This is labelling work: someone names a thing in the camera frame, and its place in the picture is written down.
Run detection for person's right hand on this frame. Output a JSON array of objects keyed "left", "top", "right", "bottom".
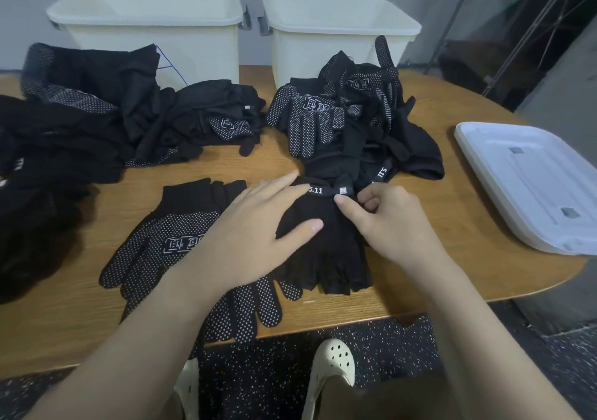
[{"left": 334, "top": 182, "right": 451, "bottom": 281}]

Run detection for person's left hand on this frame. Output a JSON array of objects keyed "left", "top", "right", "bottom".
[{"left": 172, "top": 170, "right": 326, "bottom": 312}]

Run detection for white plastic bin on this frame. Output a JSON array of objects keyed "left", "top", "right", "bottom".
[
  {"left": 47, "top": 0, "right": 248, "bottom": 90},
  {"left": 259, "top": 0, "right": 423, "bottom": 90}
]

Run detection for person's right forearm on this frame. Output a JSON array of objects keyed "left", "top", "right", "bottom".
[{"left": 410, "top": 251, "right": 584, "bottom": 420}]

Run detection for person's white shoe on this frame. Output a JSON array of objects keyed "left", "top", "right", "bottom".
[
  {"left": 172, "top": 359, "right": 201, "bottom": 420},
  {"left": 300, "top": 338, "right": 358, "bottom": 420}
]

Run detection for white flat tray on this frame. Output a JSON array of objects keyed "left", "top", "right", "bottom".
[{"left": 454, "top": 121, "right": 597, "bottom": 256}]

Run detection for metal rack frame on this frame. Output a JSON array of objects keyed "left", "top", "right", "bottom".
[{"left": 429, "top": 0, "right": 597, "bottom": 113}]

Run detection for stack of black gloves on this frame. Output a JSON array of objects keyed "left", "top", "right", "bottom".
[{"left": 0, "top": 182, "right": 95, "bottom": 304}]

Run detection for person's left white shoe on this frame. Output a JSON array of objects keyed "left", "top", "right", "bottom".
[{"left": 172, "top": 359, "right": 201, "bottom": 420}]

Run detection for pile of black gloves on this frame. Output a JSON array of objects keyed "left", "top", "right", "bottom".
[
  {"left": 0, "top": 182, "right": 95, "bottom": 304},
  {"left": 0, "top": 35, "right": 446, "bottom": 192}
]

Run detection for person's left forearm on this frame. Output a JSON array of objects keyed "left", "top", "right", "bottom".
[{"left": 23, "top": 266, "right": 229, "bottom": 420}]

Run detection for person's right white shoe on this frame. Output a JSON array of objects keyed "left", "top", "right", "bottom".
[{"left": 300, "top": 338, "right": 358, "bottom": 420}]

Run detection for black fingerless glove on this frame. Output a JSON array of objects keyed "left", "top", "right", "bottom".
[{"left": 271, "top": 177, "right": 374, "bottom": 295}]

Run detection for black dotted glove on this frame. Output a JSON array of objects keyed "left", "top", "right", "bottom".
[
  {"left": 187, "top": 180, "right": 304, "bottom": 344},
  {"left": 99, "top": 178, "right": 248, "bottom": 323},
  {"left": 0, "top": 182, "right": 95, "bottom": 304}
]

